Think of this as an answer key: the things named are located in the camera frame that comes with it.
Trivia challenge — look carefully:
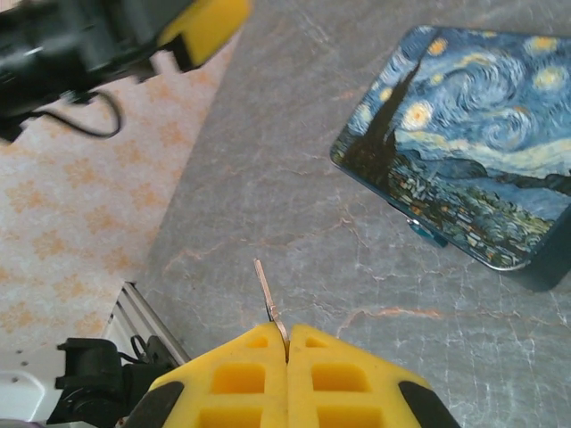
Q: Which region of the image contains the small teal padlock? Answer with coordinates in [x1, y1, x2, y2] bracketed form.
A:
[404, 217, 449, 249]

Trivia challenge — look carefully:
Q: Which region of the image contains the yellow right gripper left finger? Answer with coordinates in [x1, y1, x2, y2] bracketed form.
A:
[128, 324, 289, 428]

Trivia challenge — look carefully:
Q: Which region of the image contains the wide aluminium base rail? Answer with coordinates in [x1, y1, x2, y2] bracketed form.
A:
[0, 280, 194, 424]

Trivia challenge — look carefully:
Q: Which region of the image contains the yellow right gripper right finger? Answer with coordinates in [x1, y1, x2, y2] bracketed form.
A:
[286, 323, 461, 428]

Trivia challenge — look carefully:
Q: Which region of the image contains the starry night tin box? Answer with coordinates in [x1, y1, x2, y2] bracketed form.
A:
[329, 24, 571, 294]

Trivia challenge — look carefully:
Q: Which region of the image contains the thin black camera cable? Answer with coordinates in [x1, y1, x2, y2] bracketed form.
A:
[26, 88, 123, 139]

